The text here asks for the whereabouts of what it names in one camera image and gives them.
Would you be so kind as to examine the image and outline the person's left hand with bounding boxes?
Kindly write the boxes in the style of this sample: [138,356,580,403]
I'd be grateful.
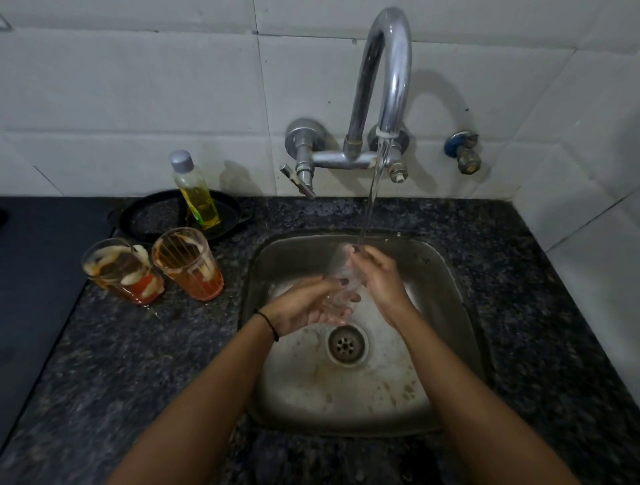
[261,276,362,338]

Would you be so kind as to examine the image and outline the person's right hand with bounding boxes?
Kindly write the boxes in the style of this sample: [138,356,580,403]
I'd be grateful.
[348,244,418,331]

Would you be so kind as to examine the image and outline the clear drinking glass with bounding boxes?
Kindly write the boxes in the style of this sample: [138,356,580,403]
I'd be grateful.
[322,243,368,320]

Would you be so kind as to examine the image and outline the person's left forearm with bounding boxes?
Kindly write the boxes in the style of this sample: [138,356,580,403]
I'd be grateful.
[106,316,280,485]

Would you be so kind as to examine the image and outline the person's right forearm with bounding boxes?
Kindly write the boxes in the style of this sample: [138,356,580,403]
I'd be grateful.
[398,306,581,485]

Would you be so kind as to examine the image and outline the sink drain strainer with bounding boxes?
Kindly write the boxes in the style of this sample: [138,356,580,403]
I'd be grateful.
[327,324,370,367]

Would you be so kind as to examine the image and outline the steel sink basin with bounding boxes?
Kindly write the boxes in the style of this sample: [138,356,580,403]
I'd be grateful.
[240,231,488,438]

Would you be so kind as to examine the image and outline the black wrist band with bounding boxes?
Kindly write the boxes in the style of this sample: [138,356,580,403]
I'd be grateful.
[253,309,280,343]

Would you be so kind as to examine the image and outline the dirty orange ribbed glass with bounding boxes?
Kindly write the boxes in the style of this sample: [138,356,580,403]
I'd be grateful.
[151,227,225,302]

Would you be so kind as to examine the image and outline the dish soap bottle yellow liquid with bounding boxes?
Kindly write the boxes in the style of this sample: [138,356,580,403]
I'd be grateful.
[169,149,222,232]

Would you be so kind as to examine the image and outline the black round pan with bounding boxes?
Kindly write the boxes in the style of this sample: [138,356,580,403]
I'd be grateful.
[111,189,254,245]

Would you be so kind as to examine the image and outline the dirty orange glass with residue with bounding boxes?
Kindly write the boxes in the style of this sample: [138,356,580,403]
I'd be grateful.
[81,238,166,305]

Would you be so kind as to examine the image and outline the black stove top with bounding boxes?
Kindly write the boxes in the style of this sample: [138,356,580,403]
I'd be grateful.
[0,197,118,450]

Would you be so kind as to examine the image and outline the blue wall valve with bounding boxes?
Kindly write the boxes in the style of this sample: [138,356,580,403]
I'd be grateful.
[444,131,482,176]

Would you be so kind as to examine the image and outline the chrome wall faucet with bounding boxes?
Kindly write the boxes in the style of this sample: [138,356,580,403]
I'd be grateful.
[279,7,413,200]

